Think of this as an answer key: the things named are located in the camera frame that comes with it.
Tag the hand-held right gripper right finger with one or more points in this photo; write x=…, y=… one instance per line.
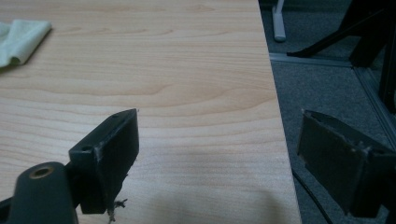
x=336, y=165

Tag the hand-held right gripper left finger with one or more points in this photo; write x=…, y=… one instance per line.
x=115, y=155

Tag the light green cloth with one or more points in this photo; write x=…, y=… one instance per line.
x=18, y=40

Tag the black stand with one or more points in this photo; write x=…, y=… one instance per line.
x=364, y=28

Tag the white table leg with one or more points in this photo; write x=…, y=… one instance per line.
x=279, y=21

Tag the grey metal floor rail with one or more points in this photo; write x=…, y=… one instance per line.
x=367, y=90

